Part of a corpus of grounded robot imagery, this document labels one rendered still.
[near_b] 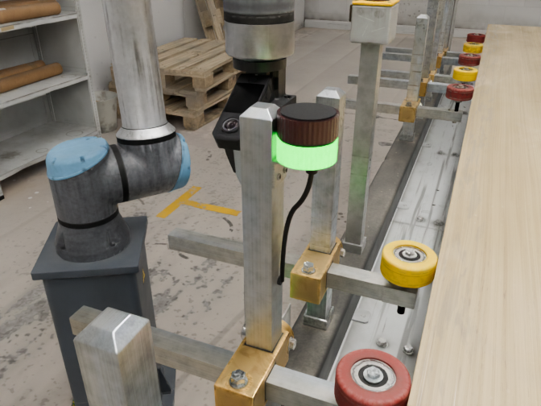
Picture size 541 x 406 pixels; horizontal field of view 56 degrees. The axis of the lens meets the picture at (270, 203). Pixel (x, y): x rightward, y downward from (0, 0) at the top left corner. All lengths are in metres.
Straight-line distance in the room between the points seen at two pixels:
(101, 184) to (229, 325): 0.92
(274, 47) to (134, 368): 0.43
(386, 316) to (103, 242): 0.70
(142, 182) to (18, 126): 2.58
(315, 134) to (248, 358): 0.30
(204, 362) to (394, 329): 0.52
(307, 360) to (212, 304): 1.25
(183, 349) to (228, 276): 1.58
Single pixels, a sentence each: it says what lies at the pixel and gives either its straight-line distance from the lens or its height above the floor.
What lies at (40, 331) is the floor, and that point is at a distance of 2.15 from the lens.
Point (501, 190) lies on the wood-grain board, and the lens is 1.04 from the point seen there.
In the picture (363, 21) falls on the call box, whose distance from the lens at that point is 0.95.
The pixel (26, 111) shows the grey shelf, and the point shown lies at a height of 0.26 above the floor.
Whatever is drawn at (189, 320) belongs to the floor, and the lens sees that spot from 2.04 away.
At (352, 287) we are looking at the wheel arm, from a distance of 0.82.
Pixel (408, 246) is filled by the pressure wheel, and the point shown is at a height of 0.91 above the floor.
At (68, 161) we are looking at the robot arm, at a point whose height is 0.86.
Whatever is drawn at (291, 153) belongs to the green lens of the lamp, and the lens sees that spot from 0.48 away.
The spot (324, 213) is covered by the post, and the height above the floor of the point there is 0.93.
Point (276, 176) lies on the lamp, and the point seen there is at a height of 1.11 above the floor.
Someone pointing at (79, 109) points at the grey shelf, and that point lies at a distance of 3.79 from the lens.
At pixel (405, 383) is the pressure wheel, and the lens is 0.58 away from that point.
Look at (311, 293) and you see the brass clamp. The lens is 0.80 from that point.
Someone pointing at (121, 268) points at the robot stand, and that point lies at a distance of 1.30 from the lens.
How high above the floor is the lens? 1.32
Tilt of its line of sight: 28 degrees down
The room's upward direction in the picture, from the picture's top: straight up
